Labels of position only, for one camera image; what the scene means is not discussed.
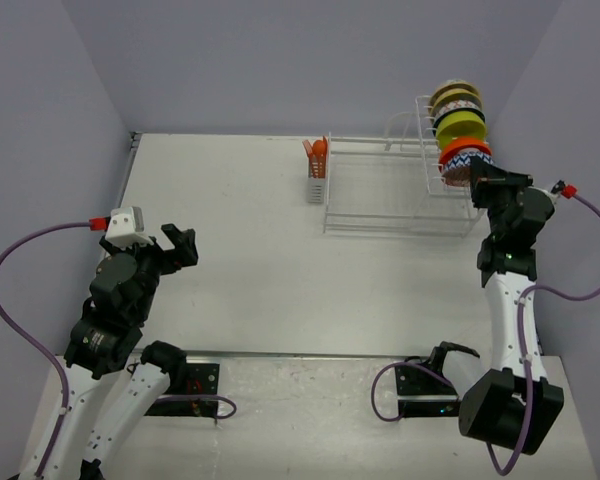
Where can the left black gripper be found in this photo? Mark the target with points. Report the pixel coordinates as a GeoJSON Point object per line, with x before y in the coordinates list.
{"type": "Point", "coordinates": [183, 241]}

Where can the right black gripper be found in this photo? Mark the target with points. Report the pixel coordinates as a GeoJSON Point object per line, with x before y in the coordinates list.
{"type": "Point", "coordinates": [486, 179]}

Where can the orange patterned ceramic bowl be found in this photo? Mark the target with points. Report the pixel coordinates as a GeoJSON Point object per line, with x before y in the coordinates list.
{"type": "Point", "coordinates": [456, 172]}

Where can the orange plastic bowl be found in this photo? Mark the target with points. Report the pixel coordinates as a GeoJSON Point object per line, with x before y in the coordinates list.
{"type": "Point", "coordinates": [462, 143]}

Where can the lime green plastic bowl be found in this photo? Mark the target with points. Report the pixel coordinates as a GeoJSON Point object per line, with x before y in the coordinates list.
{"type": "Point", "coordinates": [460, 123]}

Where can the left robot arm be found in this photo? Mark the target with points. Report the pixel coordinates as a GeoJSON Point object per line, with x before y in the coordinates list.
{"type": "Point", "coordinates": [81, 438]}

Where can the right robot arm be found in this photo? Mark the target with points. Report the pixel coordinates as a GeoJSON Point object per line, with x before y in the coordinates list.
{"type": "Point", "coordinates": [511, 404]}

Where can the white red patterned bowl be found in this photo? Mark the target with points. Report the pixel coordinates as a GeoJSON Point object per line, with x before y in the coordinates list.
{"type": "Point", "coordinates": [472, 105]}

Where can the tan yellow rimmed bowl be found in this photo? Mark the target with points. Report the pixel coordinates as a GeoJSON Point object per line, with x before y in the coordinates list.
{"type": "Point", "coordinates": [456, 93]}

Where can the white cutlery holder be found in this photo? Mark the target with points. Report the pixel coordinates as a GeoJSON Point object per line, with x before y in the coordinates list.
{"type": "Point", "coordinates": [317, 181]}

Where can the orange plastic fork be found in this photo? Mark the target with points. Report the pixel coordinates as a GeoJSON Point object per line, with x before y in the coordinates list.
{"type": "Point", "coordinates": [308, 147]}

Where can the orange plastic spoon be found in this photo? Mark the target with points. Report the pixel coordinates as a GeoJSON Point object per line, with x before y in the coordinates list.
{"type": "Point", "coordinates": [319, 150]}

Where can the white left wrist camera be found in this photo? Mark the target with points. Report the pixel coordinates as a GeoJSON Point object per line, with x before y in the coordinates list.
{"type": "Point", "coordinates": [126, 228]}

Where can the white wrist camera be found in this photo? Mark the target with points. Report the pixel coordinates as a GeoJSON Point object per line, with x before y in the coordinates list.
{"type": "Point", "coordinates": [555, 192]}
{"type": "Point", "coordinates": [126, 228]}

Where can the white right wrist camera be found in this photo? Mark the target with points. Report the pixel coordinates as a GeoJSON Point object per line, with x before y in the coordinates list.
{"type": "Point", "coordinates": [555, 192]}

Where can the white wire dish rack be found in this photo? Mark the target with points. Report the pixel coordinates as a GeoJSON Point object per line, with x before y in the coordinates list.
{"type": "Point", "coordinates": [390, 186]}

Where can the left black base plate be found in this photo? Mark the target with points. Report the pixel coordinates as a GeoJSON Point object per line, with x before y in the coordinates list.
{"type": "Point", "coordinates": [200, 379]}

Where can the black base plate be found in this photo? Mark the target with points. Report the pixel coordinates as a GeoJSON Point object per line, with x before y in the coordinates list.
{"type": "Point", "coordinates": [200, 379]}
{"type": "Point", "coordinates": [422, 396]}

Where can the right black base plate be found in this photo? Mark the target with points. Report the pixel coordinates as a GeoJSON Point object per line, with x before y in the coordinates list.
{"type": "Point", "coordinates": [422, 396]}

